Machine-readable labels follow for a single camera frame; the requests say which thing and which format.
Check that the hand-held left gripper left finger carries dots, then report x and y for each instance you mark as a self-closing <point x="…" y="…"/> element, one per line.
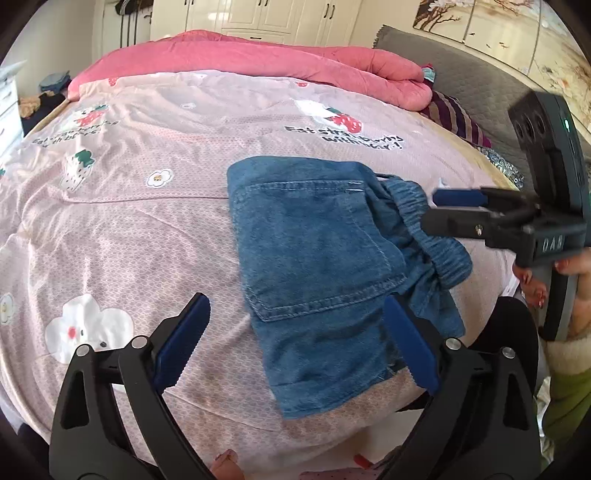
<point x="184" y="341"/>

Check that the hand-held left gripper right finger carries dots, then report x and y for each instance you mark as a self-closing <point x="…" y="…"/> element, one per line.
<point x="411" y="341"/>

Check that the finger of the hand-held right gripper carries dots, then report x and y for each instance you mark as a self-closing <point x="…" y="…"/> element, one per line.
<point x="457" y="197"/>
<point x="452" y="221"/>

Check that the blue denim pants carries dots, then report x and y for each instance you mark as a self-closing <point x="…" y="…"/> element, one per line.
<point x="314" y="258"/>

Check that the person's right forearm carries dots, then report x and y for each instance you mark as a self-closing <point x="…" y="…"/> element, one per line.
<point x="570" y="397"/>

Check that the person's left hand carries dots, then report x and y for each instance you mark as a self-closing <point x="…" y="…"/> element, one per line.
<point x="226" y="466"/>

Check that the person's right hand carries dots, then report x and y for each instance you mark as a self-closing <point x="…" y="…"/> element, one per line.
<point x="582" y="295"/>

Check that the dark blue patterned cloth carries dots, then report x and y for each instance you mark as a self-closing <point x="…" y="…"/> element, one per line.
<point x="503" y="168"/>

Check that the striped purple pillow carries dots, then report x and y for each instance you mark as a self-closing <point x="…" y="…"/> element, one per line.
<point x="455" y="120"/>

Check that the grey quilted headboard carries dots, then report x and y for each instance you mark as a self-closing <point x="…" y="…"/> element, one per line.
<point x="461" y="78"/>

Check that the small teal and pink cloth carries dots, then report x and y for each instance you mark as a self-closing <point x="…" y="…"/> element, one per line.
<point x="428" y="74"/>

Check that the pink strawberry print bed sheet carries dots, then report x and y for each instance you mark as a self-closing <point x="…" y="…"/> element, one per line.
<point x="138" y="207"/>

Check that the pink dotted cloth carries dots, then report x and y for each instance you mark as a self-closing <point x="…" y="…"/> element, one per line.
<point x="332" y="475"/>

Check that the pink quilt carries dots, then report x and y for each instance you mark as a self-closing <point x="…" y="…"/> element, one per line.
<point x="254" y="64"/>

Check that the white wardrobe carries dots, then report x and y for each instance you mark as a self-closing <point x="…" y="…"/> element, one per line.
<point x="258" y="18"/>

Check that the yellow crumpled cloth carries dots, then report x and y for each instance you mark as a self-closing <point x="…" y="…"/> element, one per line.
<point x="30" y="106"/>

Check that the folded blue jeans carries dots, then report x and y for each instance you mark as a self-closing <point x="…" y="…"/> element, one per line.
<point x="54" y="82"/>

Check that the white drawer cabinet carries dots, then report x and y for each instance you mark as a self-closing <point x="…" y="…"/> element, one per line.
<point x="9" y="106"/>

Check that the flower wall painting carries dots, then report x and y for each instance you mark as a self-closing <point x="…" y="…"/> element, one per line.
<point x="508" y="32"/>

